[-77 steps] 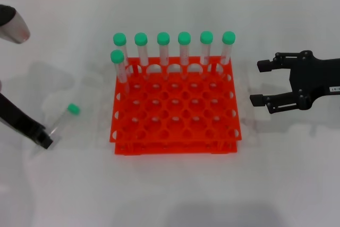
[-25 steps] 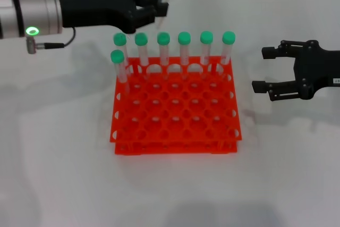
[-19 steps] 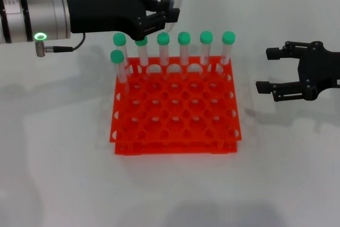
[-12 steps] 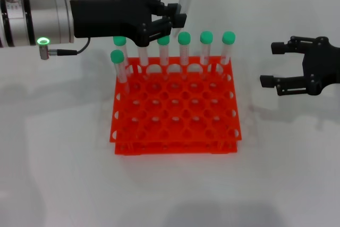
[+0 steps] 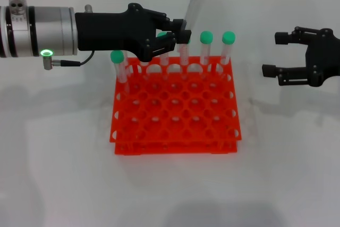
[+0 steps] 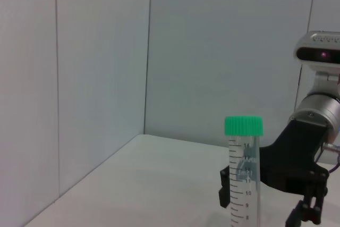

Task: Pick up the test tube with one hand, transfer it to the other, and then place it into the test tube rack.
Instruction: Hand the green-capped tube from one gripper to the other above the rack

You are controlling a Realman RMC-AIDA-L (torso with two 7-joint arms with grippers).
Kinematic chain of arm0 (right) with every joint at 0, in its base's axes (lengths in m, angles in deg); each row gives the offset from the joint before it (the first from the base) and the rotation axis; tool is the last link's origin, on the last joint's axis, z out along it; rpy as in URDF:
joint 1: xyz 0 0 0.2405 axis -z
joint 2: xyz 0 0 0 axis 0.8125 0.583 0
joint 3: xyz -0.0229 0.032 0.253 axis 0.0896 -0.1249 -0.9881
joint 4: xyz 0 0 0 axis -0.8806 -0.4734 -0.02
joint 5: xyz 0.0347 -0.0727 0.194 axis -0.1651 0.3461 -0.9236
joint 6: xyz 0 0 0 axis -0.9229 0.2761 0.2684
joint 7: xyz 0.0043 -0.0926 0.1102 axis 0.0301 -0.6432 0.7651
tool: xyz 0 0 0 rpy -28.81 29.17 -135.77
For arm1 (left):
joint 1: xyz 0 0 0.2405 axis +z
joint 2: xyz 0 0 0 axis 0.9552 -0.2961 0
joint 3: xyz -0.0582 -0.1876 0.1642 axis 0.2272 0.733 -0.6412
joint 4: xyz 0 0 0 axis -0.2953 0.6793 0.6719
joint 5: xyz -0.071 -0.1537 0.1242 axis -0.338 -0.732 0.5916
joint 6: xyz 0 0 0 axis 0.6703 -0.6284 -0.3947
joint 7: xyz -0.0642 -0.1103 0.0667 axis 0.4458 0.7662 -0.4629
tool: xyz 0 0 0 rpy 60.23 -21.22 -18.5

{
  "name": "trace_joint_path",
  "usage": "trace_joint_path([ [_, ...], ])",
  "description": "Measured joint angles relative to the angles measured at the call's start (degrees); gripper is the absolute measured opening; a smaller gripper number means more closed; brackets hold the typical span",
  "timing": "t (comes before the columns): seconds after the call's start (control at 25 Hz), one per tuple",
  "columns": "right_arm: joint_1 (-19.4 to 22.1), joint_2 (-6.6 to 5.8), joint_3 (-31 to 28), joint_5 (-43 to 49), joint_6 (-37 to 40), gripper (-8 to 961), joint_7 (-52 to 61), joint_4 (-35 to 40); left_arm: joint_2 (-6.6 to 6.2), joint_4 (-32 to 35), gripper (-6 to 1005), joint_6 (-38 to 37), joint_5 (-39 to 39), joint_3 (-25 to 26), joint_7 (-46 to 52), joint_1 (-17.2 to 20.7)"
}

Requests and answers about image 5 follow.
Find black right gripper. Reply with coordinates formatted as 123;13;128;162
261;26;340;88

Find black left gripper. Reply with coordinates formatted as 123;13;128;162
74;3;192;63

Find orange test tube rack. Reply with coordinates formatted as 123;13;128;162
109;56;243;156

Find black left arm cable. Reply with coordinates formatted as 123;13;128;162
42;50;96;70

